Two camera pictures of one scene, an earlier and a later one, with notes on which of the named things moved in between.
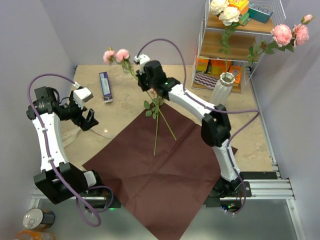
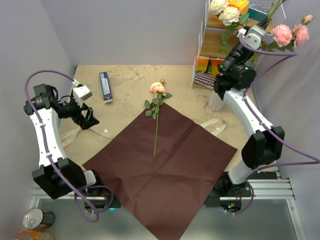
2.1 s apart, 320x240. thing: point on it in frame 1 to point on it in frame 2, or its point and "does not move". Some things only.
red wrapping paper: (166, 172) does not move
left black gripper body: (72, 112) does not move
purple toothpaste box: (106, 87) does not move
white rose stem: (228, 16) to (225, 41)
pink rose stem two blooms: (120, 55) to (273, 11)
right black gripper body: (145, 83) to (237, 55)
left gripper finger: (90, 121) does not move
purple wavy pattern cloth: (208, 81) does not move
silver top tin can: (37, 218) does not move
